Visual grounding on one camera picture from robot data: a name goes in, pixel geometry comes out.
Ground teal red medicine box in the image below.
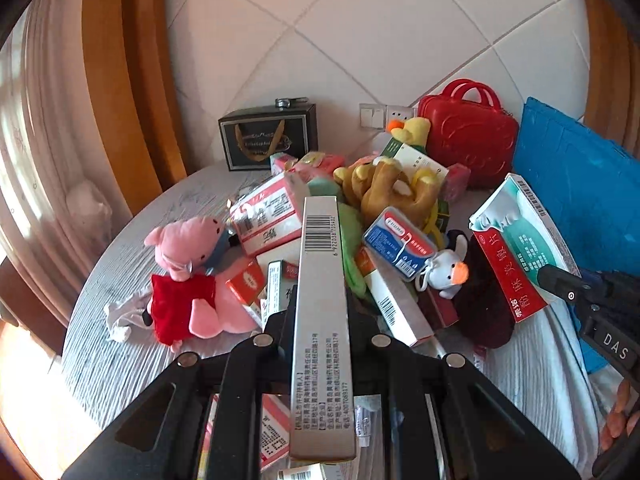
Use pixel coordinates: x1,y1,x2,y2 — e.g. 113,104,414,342
469,174,580,323

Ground long grey barcode box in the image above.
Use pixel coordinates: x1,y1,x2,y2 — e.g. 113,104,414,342
290,196,357,463

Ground person right hand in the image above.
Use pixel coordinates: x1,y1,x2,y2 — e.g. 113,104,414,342
600,379,639,452

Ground blue folding crate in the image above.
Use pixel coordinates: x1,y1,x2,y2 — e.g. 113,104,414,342
513,98,639,363

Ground white orange medicine box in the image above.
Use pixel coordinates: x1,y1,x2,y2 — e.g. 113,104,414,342
355,246,434,347

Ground white duck plush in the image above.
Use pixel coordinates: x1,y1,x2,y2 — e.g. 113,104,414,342
414,230,470,300

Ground pink pig plush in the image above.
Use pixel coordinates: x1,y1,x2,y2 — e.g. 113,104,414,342
144,216,258,352

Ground pink box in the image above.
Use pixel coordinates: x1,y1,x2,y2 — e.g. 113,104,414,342
439,164,471,203

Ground blue floss pick case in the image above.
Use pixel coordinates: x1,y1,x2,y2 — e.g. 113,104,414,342
363,207,438,281

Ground red toy suitcase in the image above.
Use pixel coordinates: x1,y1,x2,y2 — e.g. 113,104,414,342
418,78,518,188

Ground green white medicine box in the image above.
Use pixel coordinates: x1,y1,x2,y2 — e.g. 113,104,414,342
381,138,449,183

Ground green plush cloth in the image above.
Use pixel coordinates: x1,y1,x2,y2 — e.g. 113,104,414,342
337,203,368,299

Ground yellow duck plush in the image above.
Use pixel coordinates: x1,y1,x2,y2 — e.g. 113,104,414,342
386,117,431,153

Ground brown bear plush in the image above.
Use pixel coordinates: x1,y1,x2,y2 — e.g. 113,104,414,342
333,157,439,229

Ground red white medicine box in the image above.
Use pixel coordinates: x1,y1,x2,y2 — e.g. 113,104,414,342
230,171,309,257

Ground black gift bag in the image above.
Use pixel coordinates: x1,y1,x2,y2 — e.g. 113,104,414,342
218,98,318,171

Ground wall socket plate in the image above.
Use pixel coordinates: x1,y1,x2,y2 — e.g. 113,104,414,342
359,103,416,129

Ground wooden curved screen frame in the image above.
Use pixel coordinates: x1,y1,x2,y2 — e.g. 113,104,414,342
81,0,191,214

